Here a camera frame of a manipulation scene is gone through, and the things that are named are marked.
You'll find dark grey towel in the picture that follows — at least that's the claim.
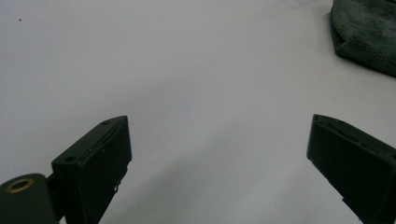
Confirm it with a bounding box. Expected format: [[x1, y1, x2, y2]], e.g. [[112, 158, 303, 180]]
[[329, 0, 396, 78]]

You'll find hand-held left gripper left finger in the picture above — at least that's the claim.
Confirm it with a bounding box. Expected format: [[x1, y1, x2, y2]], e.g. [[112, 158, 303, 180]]
[[50, 115, 133, 224]]

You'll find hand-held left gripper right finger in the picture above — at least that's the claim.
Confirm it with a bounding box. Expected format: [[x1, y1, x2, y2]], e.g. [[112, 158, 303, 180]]
[[305, 113, 396, 224]]

